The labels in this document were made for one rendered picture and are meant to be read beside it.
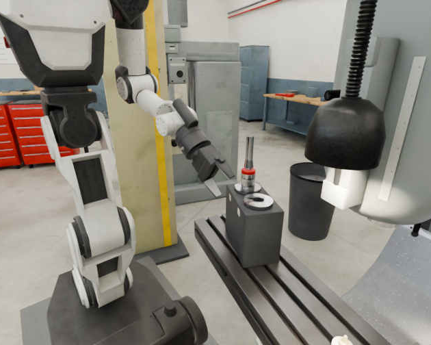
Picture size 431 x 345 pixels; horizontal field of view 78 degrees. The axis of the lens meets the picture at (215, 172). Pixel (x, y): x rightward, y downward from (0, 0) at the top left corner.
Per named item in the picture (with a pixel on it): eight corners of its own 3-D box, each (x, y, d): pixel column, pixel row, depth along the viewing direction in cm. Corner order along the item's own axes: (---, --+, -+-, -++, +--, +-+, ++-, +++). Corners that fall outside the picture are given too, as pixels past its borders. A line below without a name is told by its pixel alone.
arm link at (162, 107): (175, 137, 82) (152, 120, 90) (198, 131, 87) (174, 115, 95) (175, 118, 78) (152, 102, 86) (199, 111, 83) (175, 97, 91)
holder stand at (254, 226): (242, 268, 82) (245, 211, 74) (224, 228, 102) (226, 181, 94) (279, 263, 84) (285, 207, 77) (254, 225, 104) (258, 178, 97)
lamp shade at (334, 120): (291, 157, 28) (297, 96, 26) (324, 144, 33) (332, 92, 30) (362, 176, 23) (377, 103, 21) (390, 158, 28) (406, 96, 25)
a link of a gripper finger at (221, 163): (227, 180, 72) (214, 162, 73) (235, 176, 73) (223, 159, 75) (229, 177, 70) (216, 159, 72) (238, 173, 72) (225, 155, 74)
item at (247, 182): (242, 182, 93) (243, 168, 91) (256, 184, 91) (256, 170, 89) (239, 187, 89) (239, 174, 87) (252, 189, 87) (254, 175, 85)
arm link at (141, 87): (146, 122, 89) (120, 103, 100) (172, 117, 95) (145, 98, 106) (145, 91, 82) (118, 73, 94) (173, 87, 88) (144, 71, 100)
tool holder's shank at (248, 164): (245, 167, 89) (246, 134, 85) (254, 168, 89) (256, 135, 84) (242, 170, 87) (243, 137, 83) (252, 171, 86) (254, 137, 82)
